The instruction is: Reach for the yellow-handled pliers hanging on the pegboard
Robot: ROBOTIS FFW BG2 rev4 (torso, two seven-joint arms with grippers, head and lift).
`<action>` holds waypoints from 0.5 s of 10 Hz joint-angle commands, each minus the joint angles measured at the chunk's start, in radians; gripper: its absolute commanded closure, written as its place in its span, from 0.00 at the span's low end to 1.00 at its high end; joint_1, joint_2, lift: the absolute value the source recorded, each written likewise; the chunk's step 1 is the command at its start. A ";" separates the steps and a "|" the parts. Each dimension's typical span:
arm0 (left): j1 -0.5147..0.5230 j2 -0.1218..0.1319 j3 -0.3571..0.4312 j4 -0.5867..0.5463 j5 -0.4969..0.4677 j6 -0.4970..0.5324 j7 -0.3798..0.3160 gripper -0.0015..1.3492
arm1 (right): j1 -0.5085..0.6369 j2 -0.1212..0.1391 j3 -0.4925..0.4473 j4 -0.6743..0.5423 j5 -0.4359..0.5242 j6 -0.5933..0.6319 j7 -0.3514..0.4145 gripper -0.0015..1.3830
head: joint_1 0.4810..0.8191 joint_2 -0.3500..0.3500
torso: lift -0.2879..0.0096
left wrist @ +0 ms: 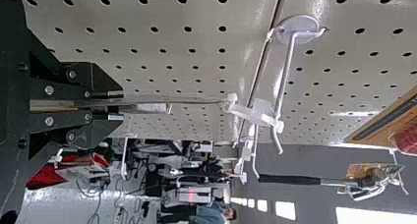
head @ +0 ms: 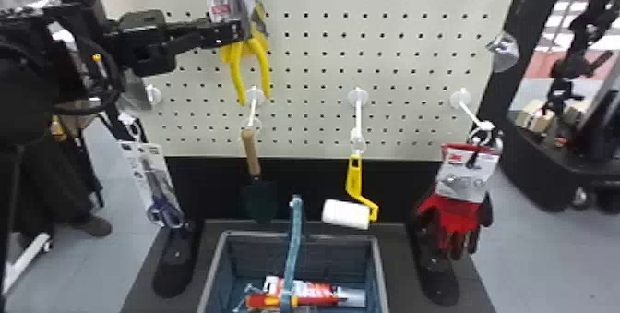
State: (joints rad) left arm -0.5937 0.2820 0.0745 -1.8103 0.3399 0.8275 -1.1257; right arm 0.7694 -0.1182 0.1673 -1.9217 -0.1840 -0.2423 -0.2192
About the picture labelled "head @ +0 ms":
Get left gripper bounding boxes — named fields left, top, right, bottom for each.
left=114, top=18, right=244, bottom=78

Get yellow pliers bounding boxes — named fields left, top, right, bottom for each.
left=199, top=0, right=273, bottom=107

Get blue scissors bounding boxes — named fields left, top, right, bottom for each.
left=118, top=139, right=186, bottom=230

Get white pegboard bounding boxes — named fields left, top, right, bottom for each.
left=89, top=0, right=574, bottom=307

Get black trowel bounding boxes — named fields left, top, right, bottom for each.
left=240, top=127, right=279, bottom=224

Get person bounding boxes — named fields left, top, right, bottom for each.
left=9, top=127, right=114, bottom=239

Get blue basket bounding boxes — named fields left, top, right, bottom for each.
left=197, top=194, right=391, bottom=313

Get yellow paint roller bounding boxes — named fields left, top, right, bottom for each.
left=321, top=153, right=381, bottom=232

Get red screwdriver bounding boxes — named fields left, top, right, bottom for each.
left=232, top=285, right=292, bottom=313

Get red tube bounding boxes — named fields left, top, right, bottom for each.
left=263, top=275, right=367, bottom=309

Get red gloves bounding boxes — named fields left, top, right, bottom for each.
left=413, top=140, right=503, bottom=261

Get black cart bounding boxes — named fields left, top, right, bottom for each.
left=500, top=54, right=620, bottom=215

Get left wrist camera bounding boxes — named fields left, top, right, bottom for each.
left=117, top=9, right=169, bottom=34

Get black cable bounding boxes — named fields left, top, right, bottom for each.
left=50, top=37, right=125, bottom=116

